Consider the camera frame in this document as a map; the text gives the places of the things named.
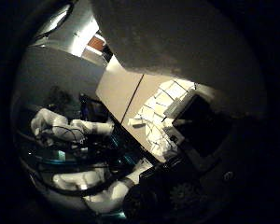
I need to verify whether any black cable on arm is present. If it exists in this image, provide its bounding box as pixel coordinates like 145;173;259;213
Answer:
51;124;87;145

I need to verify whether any white cloth with dark grid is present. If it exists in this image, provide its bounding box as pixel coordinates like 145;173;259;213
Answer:
127;78;198;159

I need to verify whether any person with dark hair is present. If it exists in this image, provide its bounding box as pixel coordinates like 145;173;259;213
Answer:
46;85;75;109

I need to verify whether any shelf rack with orange panels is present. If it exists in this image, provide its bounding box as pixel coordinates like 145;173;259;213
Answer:
85;32;111;59

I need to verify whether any white partition panel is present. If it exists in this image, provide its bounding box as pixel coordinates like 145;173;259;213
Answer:
18;46;105;108

